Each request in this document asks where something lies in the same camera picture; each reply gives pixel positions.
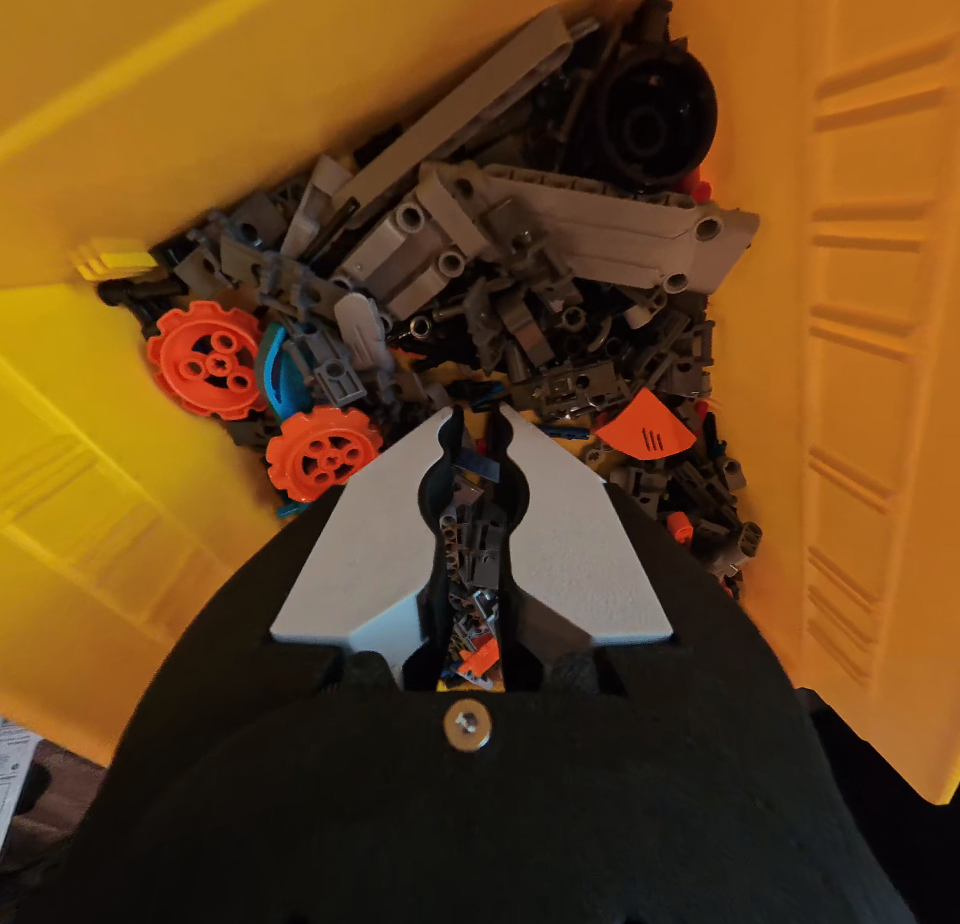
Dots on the small yellow brick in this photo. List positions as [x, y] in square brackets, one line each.
[112, 260]

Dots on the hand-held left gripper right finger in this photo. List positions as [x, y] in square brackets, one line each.
[592, 564]

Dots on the small orange connector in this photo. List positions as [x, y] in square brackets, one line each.
[679, 525]

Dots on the orange striped panel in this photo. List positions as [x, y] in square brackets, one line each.
[645, 425]

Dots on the printed instruction leaflet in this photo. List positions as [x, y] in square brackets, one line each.
[15, 766]

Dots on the white long panel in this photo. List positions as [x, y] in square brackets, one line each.
[615, 230]

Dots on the yellow plastic bin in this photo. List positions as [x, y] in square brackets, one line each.
[112, 76]

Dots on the small white curved panel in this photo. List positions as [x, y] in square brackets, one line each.
[364, 331]

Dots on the pile of building brick pieces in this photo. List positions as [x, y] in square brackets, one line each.
[562, 324]

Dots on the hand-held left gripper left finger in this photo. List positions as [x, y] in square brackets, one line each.
[360, 564]

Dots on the light grey beam frame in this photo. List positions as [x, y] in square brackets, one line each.
[397, 252]

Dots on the grey long flat beam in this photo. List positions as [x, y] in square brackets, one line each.
[465, 106]

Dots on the blue curved piece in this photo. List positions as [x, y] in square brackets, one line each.
[276, 372]

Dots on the black wheel rim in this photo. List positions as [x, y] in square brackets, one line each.
[656, 113]

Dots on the light grey holed beam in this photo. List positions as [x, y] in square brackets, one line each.
[739, 547]

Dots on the orange gear wheel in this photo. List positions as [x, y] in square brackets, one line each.
[296, 459]
[180, 384]

